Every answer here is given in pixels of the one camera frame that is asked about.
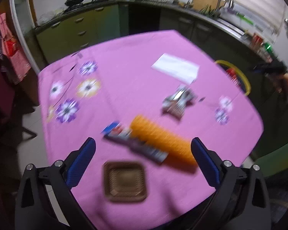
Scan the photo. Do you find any pink floral tablecloth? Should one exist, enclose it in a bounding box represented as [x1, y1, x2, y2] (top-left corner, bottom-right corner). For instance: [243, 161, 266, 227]
[39, 31, 263, 229]

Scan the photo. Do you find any orange foam fruit net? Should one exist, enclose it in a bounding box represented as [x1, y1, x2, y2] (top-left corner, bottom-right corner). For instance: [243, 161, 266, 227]
[130, 115, 198, 171]

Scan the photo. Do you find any red crushed can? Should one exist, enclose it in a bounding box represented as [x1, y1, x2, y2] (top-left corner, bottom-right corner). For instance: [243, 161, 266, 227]
[226, 67, 241, 87]

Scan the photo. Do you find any person right hand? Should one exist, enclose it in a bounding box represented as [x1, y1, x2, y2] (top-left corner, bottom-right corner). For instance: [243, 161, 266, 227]
[273, 74, 288, 100]

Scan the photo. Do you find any dark red chair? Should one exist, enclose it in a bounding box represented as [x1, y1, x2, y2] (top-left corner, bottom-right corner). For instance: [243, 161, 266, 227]
[0, 61, 37, 139]

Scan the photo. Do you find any red mug on counter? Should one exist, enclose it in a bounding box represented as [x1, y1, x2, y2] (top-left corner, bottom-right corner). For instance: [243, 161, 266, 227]
[250, 33, 264, 52]

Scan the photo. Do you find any red apron hanging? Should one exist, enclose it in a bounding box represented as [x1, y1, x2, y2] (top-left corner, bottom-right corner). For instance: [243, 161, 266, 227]
[0, 13, 31, 84]

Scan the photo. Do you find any silver wrapper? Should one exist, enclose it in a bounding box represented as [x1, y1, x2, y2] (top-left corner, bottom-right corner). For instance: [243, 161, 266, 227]
[162, 85, 197, 120]

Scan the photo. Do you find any black wok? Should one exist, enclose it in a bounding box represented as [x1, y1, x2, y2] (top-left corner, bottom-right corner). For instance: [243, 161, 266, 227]
[64, 0, 84, 7]

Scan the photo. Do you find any brown plastic tray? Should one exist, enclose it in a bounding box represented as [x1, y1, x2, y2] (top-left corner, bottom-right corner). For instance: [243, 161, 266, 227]
[103, 161, 147, 203]

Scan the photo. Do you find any wooden cutting board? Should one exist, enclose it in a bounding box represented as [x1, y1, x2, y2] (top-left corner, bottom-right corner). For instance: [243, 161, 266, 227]
[191, 0, 218, 12]

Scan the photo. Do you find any white blue tube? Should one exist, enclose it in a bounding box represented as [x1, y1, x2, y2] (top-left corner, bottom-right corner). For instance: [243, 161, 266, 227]
[102, 122, 168, 163]

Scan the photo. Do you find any white paper napkin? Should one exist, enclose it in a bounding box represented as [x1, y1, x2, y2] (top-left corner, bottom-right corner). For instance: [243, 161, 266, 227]
[151, 53, 200, 85]

